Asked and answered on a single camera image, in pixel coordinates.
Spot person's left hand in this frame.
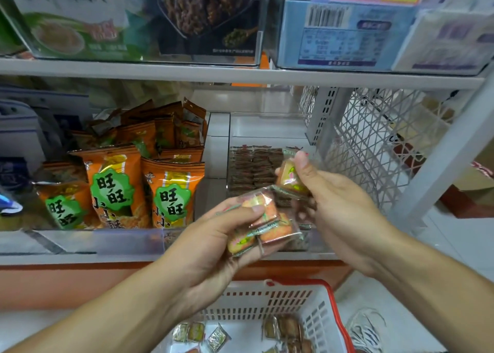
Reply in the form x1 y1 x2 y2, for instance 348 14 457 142
156 196 283 313

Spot person's right hand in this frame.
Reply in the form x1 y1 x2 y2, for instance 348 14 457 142
292 150 401 279

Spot bundle of snack packets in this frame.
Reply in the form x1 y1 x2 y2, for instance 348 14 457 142
225 188 304 259
274 148 313 200

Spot white basket with red rim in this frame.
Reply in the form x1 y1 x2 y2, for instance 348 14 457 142
150 279 356 353

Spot row of small snack packets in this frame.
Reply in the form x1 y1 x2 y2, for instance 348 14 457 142
227 145 288 195

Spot pile of small snack packets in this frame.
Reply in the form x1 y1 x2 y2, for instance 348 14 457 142
170 312 316 353

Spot white metal shelf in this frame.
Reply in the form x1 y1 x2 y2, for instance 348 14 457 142
0 0 494 266

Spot clear plastic shelf front guard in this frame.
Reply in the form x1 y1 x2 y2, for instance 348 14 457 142
0 227 190 256

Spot person's right shoe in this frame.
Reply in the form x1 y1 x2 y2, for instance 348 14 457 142
347 309 387 353

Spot orange shelf base panel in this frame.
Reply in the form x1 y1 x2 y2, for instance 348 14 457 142
0 260 352 311

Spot white perforated side panel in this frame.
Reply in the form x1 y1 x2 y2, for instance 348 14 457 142
299 86 472 211

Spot group of orange snack bags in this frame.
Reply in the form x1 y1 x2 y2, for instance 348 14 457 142
32 100 208 231

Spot brown cardboard box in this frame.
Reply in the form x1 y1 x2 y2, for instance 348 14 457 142
444 144 494 219

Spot blue product box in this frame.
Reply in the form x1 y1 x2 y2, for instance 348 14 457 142
274 0 421 72

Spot blue white snack bag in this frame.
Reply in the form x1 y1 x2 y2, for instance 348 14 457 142
0 190 24 216

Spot black product box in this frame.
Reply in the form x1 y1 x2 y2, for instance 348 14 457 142
145 0 267 66

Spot green white product box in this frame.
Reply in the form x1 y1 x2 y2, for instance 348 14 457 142
0 0 151 63

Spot dark green product bag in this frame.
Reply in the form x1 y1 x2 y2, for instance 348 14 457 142
0 9 28 58

